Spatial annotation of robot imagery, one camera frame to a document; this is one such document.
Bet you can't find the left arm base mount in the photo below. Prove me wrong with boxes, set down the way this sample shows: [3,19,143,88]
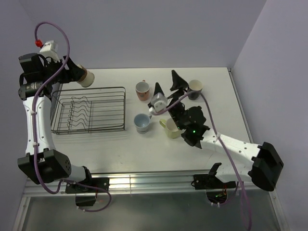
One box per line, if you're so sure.
[65,177,112,212]

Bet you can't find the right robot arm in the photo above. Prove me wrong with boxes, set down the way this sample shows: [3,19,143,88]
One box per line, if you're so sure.
[148,70,284,192]

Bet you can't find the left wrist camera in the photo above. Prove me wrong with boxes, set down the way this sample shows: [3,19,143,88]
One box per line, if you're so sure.
[35,39,61,63]

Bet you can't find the pale yellow mug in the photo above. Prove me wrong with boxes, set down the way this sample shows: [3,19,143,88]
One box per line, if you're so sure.
[159,118,181,139]

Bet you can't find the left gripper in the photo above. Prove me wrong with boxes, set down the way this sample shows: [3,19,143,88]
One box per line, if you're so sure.
[41,55,85,85]

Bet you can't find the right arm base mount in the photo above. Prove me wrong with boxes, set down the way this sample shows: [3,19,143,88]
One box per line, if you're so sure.
[191,163,236,190]

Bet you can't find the wire dish rack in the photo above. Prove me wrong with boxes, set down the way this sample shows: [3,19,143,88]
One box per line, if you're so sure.
[51,87,126,135]

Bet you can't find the cream and brown tumbler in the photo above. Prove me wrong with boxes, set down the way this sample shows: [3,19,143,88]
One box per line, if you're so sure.
[77,64,95,88]

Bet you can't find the pink patterned mug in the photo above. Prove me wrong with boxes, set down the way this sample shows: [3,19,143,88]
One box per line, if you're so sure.
[135,80,150,101]

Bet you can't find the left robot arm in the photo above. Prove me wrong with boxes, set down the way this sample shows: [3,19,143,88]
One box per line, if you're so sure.
[17,53,95,192]

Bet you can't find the light blue mug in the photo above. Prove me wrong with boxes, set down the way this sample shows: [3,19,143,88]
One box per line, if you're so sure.
[134,113,152,133]

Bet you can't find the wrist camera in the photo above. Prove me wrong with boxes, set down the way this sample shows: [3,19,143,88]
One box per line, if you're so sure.
[35,39,61,63]
[148,93,168,115]

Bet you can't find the black mug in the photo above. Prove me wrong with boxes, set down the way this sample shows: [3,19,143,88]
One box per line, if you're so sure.
[187,80,203,101]

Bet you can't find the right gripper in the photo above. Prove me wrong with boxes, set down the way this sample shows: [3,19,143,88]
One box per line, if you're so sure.
[153,70,189,130]

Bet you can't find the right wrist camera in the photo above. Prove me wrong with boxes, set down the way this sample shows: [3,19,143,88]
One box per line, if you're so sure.
[148,93,168,115]

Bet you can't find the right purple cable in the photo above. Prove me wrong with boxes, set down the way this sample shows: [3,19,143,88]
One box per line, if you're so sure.
[153,92,253,231]

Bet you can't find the aluminium mounting rail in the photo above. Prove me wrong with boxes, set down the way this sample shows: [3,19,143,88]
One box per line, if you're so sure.
[24,170,212,197]

